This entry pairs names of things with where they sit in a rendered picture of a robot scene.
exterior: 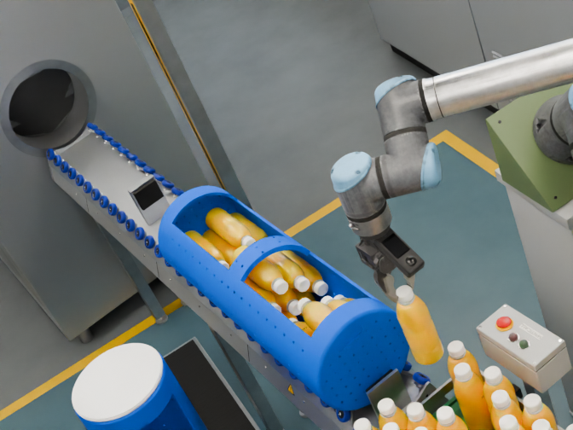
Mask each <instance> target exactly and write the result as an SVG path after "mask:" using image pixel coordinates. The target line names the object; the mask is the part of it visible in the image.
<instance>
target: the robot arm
mask: <svg viewBox="0 0 573 430"><path fill-rule="evenodd" d="M571 83H573V38H571V39H567V40H565V41H561V42H558V43H555V44H549V45H546V46H543V47H540V48H536V49H531V50H528V51H525V52H521V53H518V54H515V55H509V56H506V57H503V58H500V59H497V60H493V61H488V62H485V63H482V64H478V65H475V66H472V67H467V68H463V69H460V70H457V71H453V72H451V73H445V74H442V75H438V76H436V77H432V78H423V79H420V80H416V78H415V77H413V76H410V75H403V76H401V77H395V78H391V79H389V80H387V81H385V82H384V83H382V84H381V85H379V86H378V87H377V89H376V91H375V92H374V96H375V101H376V106H375V107H376V109H377V110H378V114H379V122H380V125H381V130H382V134H383V138H384V144H385V151H386V154H384V155H381V156H378V157H374V158H371V157H370V156H369V155H368V154H366V153H364V152H354V153H350V154H347V155H345V156H344V157H342V158H341V159H339V160H338V161H337V162H336V163H335V164H334V166H333V168H332V170H331V179H332V181H333V188H334V190H335V191H336V192H337V195H338V197H339V200H340V202H341V205H342V207H343V208H344V212H345V214H346V217H347V218H348V221H349V223H350V224H349V227H350V228H351V229H352V230H353V232H354V233H355V234H356V235H359V236H360V240H361V241H360V242H359V243H358V244H356V250H357V251H358V253H359V256H360V258H361V261H362V262H363V263H364V264H365V265H367V266H368V267H370V268H371V269H373V270H374V273H373V278H374V281H375V283H376V284H377V285H378V286H379V287H380V288H381V289H382V291H383V293H384V294H385V295H386V296H387V298H388V299H390V300H391V301H393V302H395V303H396V302H397V301H398V298H399V297H398V296H397V295H396V290H395V288H394V277H393V276H392V275H390V273H391V271H392V270H394V269H395V268H396V267H397V268H398V269H399V271H401V272H402V273H403V277H404V278H405V279H406V280H407V285H408V286H410V287H411V288H412V290H413V289H414V278H415V273H417V272H418V271H419V270H421V269H422V268H423V267H424V264H425V261H424V260H423V259H422V258H421V257H420V256H419V255H418V254H417V253H416V252H415V251H414V250H413V249H412V248H411V247H410V246H409V245H408V244H407V243H406V242H405V241H404V240H403V239H402V238H401V237H400V236H399V235H398V234H397V233H396V232H395V231H394V230H393V229H392V228H391V227H390V226H391V225H390V223H391V220H392V216H391V211H390V208H389V207H388V204H387V201H386V200H387V199H390V198H394V197H397V196H401V195H407V194H411V193H414V192H418V191H421V190H422V191H426V190H427V189H430V188H434V187H436V186H438V185H439V183H440V182H441V179H442V172H441V164H440V159H439V154H438V151H437V145H436V144H435V143H434V142H429V139H428V136H427V131H426V127H425V124H426V123H430V122H432V121H435V120H437V119H440V118H444V117H447V116H450V115H454V114H457V113H463V112H466V111H470V110H473V109H476V108H482V107H485V106H488V105H492V104H496V103H498V102H504V101H508V100H511V99H514V98H518V97H521V96H527V95H530V94H533V93H536V92H540V91H544V90H549V89H552V88H556V87H559V86H562V85H566V84H571ZM533 135H534V139H535V142H536V144H537V146H538V147H539V149H540V150H541V151H542V153H544V155H546V156H547V157H548V158H550V159H551V160H554V161H556V162H558V163H561V164H566V165H573V85H572V86H571V87H570V88H569V89H568V90H567V91H566V92H565V93H564V94H562V95H557V96H554V97H552V98H550V99H548V100H547V101H546V102H544V103H543V104H542V105H541V106H540V108H539V109H538V110H537V112H536V114H535V117H534V120H533ZM363 242H364V243H363ZM387 273H389V274H387Z"/></svg>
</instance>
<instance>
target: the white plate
mask: <svg viewBox="0 0 573 430"><path fill-rule="evenodd" d="M162 374H163V362H162V358H161V356H160V355H159V353H158V352H157V351H156V350H155V349H154V348H152V347H151V346H148V345H145V344H141V343H131V344H125V345H121V346H116V347H114V348H112V349H110V350H108V351H106V352H104V353H102V354H101V355H100V356H99V357H97V358H95V359H94V360H93V361H92V362H91V363H90V364H89V365H88V366H87V367H86V368H85V369H84V370H83V372H82V373H81V374H80V376H79V377H78V379H77V381H76V383H75V385H74V388H73V390H72V405H73V408H74V409H75V410H76V412H77V413H78V414H79V415H80V416H81V417H82V418H84V419H85V420H88V421H97V422H102V421H112V420H115V419H118V418H120V417H122V416H125V415H128V414H129V413H130V412H132V411H134V410H136V409H137V408H138V407H140V406H141V405H142V404H143V403H144V402H146V401H147V400H148V398H149V397H150V396H151V395H152V394H153V392H154V391H155V389H156V388H157V386H158V384H159V382H160V379H161V377H162Z"/></svg>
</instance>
